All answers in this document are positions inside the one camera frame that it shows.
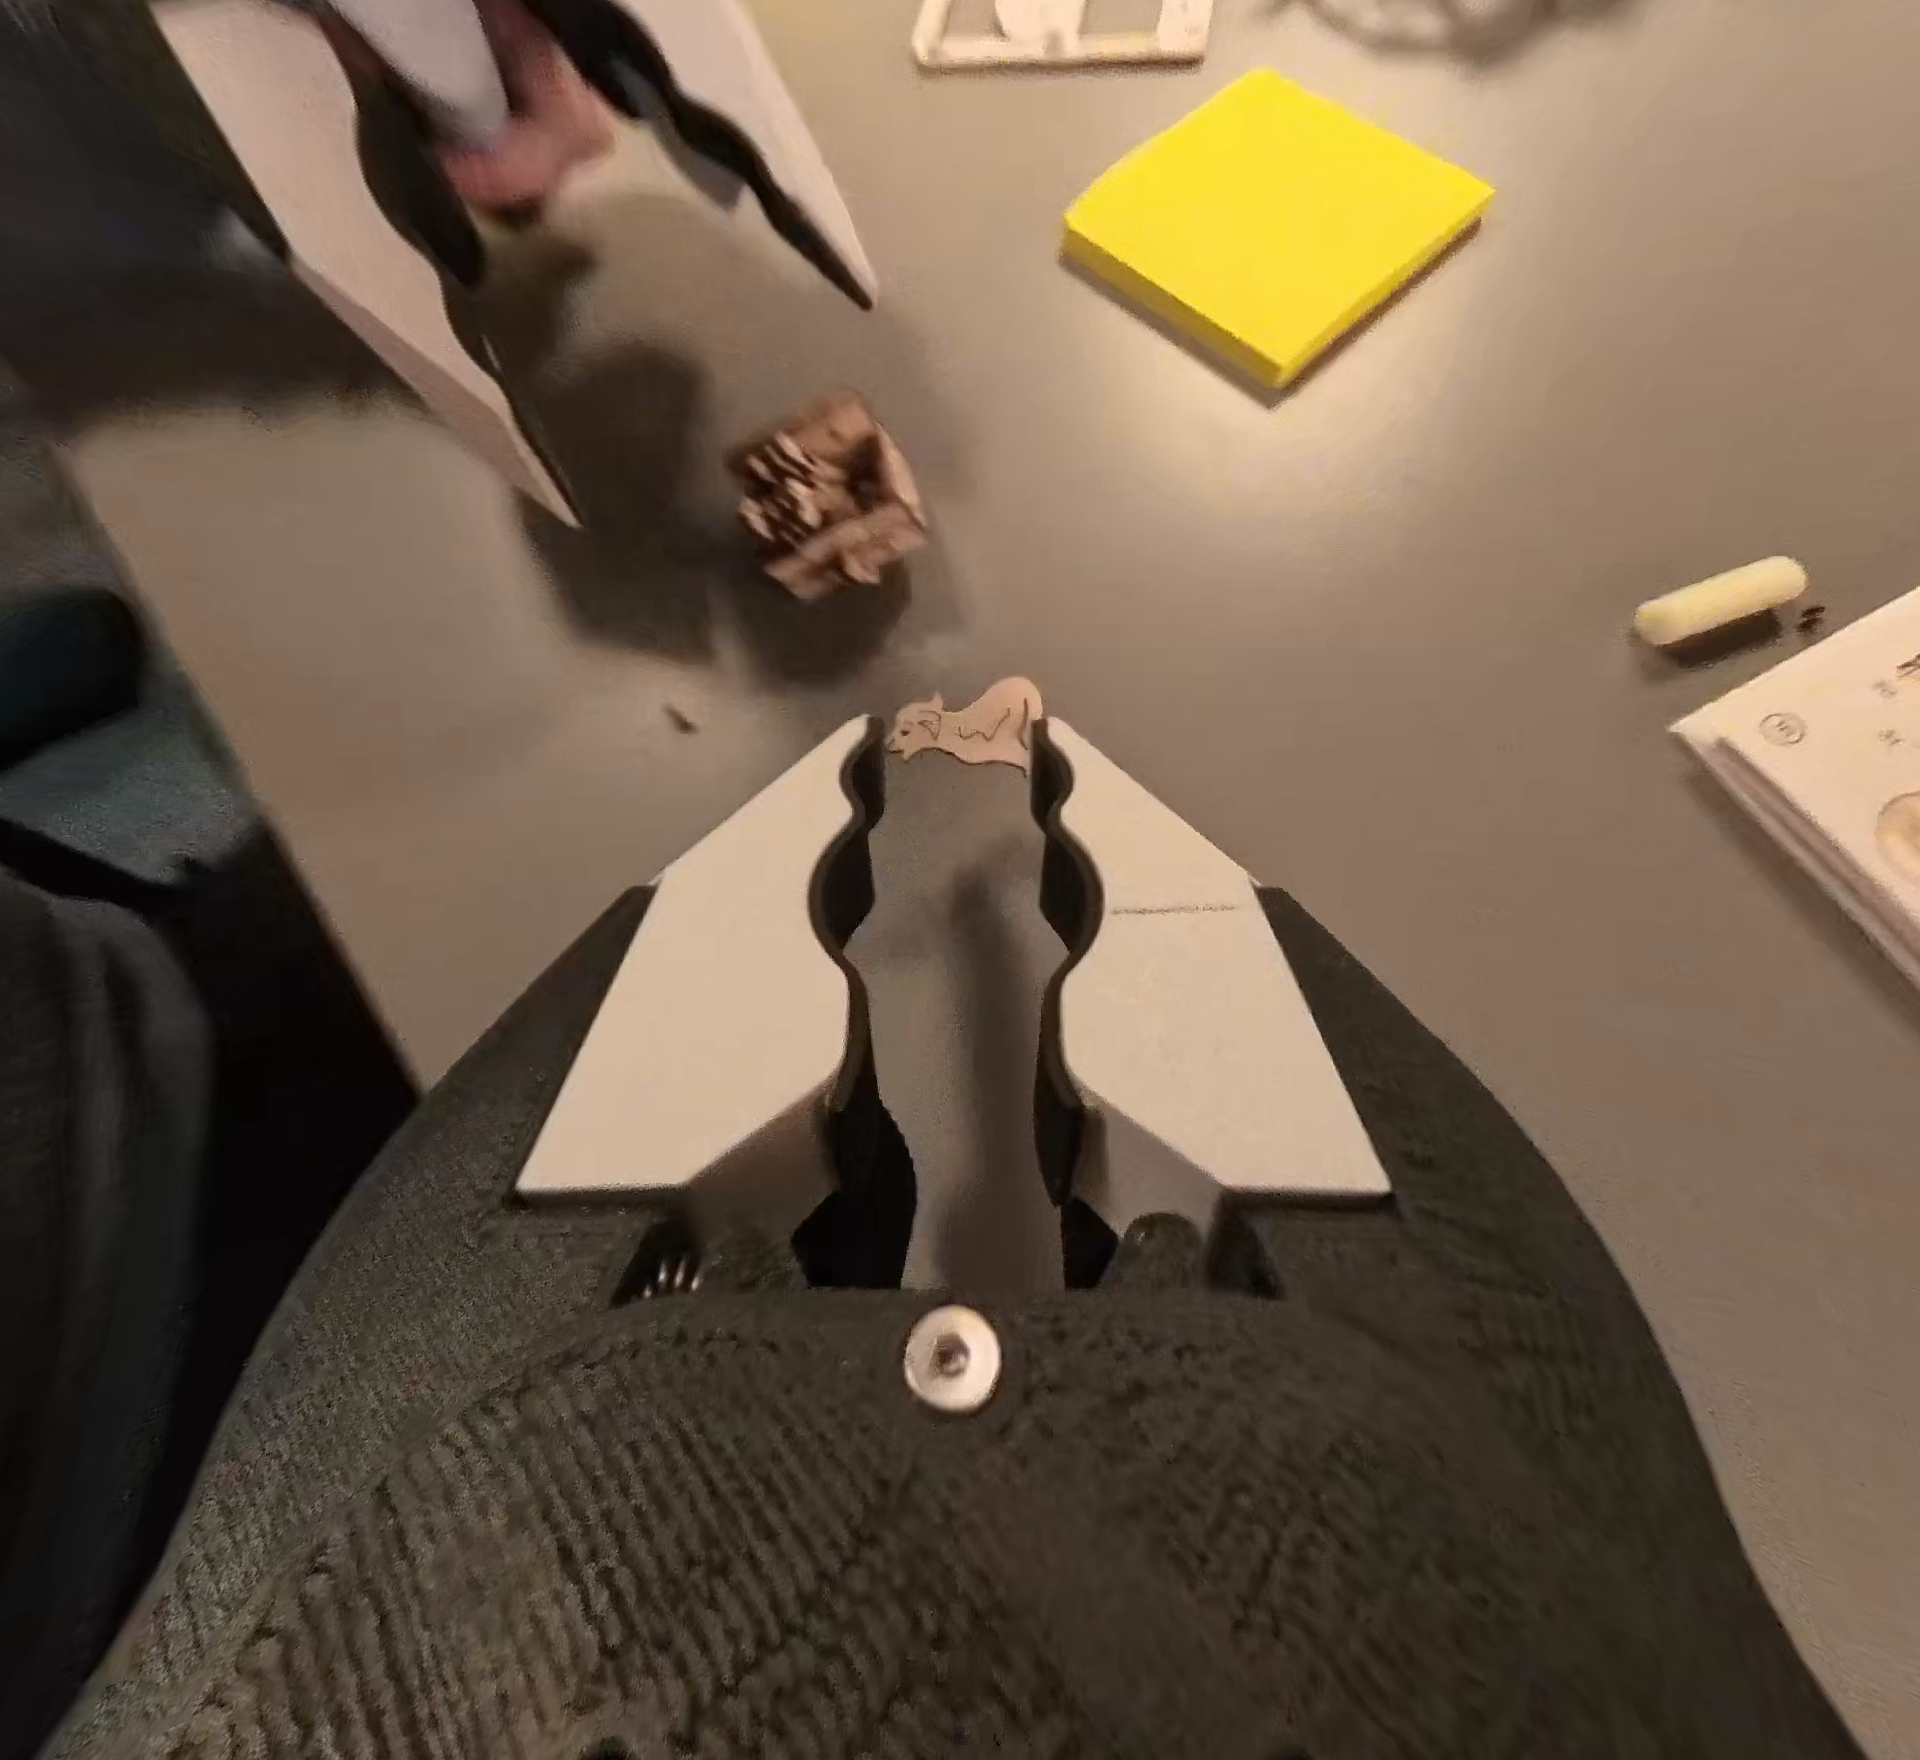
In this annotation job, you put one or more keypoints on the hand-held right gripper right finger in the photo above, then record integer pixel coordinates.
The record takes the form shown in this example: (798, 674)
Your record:
(1201, 1041)

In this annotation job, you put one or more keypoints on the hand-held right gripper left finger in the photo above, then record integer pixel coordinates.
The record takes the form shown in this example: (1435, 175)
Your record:
(705, 1041)

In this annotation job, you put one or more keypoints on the wooden cat-shaped piece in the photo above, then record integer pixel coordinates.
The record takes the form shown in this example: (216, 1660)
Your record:
(991, 725)

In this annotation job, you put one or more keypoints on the small brown wooden model box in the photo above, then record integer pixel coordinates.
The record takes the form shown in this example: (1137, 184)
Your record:
(825, 500)

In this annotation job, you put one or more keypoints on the person's left hand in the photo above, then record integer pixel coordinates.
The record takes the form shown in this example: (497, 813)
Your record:
(532, 163)

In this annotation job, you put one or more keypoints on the black office chair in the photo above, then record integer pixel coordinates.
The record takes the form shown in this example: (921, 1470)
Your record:
(75, 679)

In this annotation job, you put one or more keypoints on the person's dark clothing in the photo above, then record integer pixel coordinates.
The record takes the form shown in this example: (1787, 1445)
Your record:
(90, 1190)

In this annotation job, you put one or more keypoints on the pale cylindrical stick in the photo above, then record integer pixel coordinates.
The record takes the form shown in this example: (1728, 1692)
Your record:
(1717, 606)

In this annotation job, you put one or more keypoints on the printed instruction booklet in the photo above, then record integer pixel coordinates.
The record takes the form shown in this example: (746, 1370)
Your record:
(1830, 771)

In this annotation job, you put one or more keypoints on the yellow sticky note pad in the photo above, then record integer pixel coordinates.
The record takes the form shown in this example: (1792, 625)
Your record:
(1276, 231)

